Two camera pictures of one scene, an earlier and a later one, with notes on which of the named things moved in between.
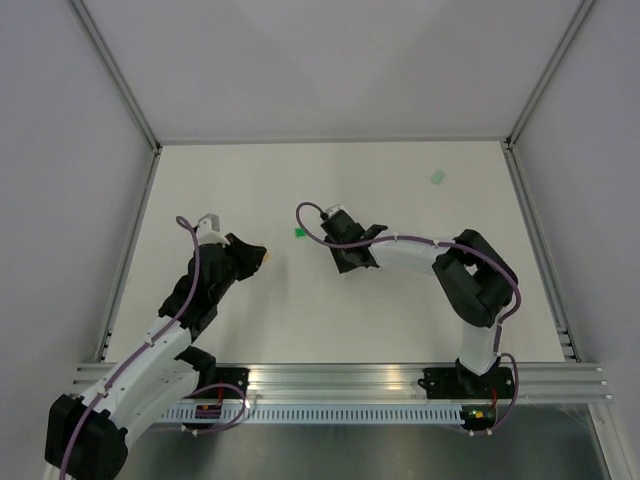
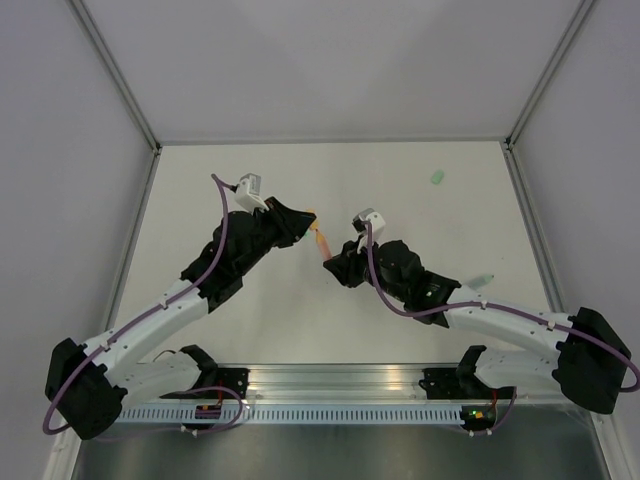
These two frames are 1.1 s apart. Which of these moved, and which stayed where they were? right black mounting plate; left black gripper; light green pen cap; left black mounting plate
Moved: left black gripper
Stayed: left black mounting plate; right black mounting plate; light green pen cap
